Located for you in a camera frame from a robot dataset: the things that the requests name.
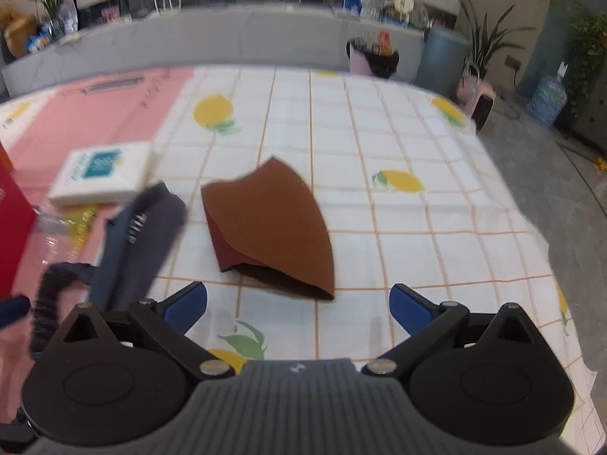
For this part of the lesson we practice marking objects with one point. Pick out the blue water jug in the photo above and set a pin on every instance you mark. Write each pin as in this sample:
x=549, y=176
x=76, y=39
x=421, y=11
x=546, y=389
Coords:
x=547, y=97

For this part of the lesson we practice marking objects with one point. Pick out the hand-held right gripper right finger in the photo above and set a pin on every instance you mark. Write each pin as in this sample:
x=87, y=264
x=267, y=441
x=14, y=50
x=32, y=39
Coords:
x=409, y=308

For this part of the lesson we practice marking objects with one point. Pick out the tall leafy potted plant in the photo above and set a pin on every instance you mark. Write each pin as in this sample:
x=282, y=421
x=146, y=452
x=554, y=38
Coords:
x=488, y=38

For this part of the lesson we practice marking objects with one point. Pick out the pink plastic stool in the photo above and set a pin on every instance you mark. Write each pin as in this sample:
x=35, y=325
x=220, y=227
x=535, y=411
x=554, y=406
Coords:
x=476, y=90

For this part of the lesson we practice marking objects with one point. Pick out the green potted plant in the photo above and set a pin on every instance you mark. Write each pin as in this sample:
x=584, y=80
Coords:
x=53, y=7

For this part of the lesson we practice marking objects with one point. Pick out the red storage box white inside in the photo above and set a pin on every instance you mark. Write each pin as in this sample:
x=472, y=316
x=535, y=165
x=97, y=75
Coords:
x=14, y=218

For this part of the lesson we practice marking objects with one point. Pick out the grey television cabinet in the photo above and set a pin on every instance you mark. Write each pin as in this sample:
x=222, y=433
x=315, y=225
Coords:
x=213, y=33

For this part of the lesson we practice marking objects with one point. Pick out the green leafy plant wall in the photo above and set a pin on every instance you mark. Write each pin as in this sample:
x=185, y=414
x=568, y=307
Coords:
x=590, y=47

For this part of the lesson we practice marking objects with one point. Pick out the blue snack packet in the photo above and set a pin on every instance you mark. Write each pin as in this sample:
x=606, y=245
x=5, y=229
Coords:
x=39, y=42

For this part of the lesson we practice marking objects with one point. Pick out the pink and black bin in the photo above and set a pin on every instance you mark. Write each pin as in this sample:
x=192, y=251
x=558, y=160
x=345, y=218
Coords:
x=372, y=57

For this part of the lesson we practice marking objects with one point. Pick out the grey blue cloth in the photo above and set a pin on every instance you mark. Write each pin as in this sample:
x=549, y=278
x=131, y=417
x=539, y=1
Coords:
x=137, y=246

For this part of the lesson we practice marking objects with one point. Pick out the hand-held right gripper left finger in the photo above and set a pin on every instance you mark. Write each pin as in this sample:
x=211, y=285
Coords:
x=186, y=304

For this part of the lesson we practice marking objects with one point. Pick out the clear yellow plastic bag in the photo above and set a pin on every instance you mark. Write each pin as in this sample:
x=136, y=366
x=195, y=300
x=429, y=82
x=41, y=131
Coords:
x=80, y=227

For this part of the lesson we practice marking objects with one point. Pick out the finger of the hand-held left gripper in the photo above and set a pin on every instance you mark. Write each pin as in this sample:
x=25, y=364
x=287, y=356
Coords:
x=13, y=312

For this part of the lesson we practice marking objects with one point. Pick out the pink table mat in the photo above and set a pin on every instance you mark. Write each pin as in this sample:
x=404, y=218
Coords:
x=95, y=118

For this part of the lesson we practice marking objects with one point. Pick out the yellow brown plush bag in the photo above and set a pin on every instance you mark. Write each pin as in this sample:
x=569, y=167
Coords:
x=19, y=35

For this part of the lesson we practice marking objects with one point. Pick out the black elastic scrunchie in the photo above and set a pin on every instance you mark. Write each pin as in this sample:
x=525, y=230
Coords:
x=45, y=294

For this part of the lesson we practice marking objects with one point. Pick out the blue grey round bin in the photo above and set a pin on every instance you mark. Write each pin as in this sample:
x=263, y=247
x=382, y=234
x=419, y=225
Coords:
x=443, y=61

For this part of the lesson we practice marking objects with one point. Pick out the lemon print checked tablecloth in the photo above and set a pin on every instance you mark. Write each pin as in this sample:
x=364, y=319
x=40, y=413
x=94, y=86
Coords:
x=403, y=128

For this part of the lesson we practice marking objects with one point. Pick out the brown cloth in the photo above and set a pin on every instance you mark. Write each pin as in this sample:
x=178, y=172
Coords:
x=275, y=218

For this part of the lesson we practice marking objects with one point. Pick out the white tissue pack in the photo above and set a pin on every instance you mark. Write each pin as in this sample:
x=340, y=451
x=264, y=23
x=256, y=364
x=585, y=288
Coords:
x=102, y=175

